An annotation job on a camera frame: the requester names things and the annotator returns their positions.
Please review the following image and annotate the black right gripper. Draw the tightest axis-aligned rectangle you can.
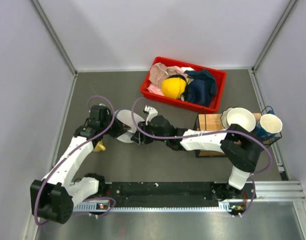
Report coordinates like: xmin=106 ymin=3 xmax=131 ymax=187
xmin=131 ymin=119 xmax=169 ymax=145

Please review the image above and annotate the white mesh laundry bag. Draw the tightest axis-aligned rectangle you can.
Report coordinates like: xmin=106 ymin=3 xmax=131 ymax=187
xmin=115 ymin=109 xmax=137 ymax=144

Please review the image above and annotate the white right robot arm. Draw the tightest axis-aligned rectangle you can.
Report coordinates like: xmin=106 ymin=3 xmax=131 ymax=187
xmin=131 ymin=115 xmax=265 ymax=198

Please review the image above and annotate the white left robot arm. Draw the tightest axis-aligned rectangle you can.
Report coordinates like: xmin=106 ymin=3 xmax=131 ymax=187
xmin=30 ymin=105 xmax=135 ymax=225

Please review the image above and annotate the yellow mug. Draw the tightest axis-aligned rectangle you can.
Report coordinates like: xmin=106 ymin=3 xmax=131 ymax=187
xmin=93 ymin=140 xmax=106 ymax=153

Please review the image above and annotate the beige garment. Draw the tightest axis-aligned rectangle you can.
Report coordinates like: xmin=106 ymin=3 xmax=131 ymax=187
xmin=148 ymin=62 xmax=169 ymax=87

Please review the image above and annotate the pink garment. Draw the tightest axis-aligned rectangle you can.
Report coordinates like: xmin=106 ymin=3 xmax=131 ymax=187
xmin=147 ymin=62 xmax=184 ymax=96

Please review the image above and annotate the navy blue garment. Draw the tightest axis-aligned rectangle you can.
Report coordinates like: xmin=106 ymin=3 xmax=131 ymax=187
xmin=183 ymin=69 xmax=217 ymax=107

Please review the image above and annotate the white garment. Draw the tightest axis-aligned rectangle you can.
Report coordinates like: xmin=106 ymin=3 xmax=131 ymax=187
xmin=181 ymin=67 xmax=195 ymax=73

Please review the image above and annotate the red plastic bin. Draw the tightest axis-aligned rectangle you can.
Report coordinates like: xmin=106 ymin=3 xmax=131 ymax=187
xmin=140 ymin=56 xmax=227 ymax=114

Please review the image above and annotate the cream bowl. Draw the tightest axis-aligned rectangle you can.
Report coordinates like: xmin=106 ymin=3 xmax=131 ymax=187
xmin=220 ymin=107 xmax=256 ymax=132

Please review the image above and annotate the blue cup cream inside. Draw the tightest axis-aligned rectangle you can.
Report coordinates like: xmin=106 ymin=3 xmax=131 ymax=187
xmin=253 ymin=106 xmax=283 ymax=141

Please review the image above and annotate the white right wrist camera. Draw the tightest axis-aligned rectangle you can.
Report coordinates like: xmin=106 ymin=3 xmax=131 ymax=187
xmin=143 ymin=105 xmax=158 ymax=125

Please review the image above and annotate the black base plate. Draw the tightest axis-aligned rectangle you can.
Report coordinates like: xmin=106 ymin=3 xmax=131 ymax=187
xmin=77 ymin=181 xmax=258 ymax=208

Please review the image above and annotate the black wire wooden shelf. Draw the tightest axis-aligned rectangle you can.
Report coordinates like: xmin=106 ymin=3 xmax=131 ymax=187
xmin=194 ymin=112 xmax=271 ymax=158

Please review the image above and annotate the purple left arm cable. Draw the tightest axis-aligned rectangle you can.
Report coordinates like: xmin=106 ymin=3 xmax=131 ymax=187
xmin=34 ymin=95 xmax=117 ymax=226

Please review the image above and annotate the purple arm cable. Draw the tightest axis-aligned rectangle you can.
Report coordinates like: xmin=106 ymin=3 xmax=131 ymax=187
xmin=34 ymin=95 xmax=117 ymax=226
xmin=131 ymin=97 xmax=273 ymax=217

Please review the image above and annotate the grey slotted cable duct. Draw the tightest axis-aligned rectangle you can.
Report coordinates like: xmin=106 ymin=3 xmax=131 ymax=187
xmin=73 ymin=202 xmax=232 ymax=213

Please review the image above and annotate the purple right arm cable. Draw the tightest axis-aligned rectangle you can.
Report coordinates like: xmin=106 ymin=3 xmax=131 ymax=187
xmin=131 ymin=97 xmax=273 ymax=217

